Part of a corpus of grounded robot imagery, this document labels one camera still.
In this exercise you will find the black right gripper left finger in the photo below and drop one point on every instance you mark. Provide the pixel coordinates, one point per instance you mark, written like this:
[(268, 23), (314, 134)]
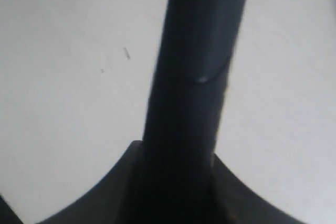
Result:
[(101, 204)]

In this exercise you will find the yellow black claw hammer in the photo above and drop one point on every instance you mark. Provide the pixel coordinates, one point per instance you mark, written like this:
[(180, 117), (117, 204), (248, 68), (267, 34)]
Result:
[(175, 172)]

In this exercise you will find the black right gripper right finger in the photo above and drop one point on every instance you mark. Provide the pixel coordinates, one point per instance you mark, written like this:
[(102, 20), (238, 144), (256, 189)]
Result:
[(236, 203)]

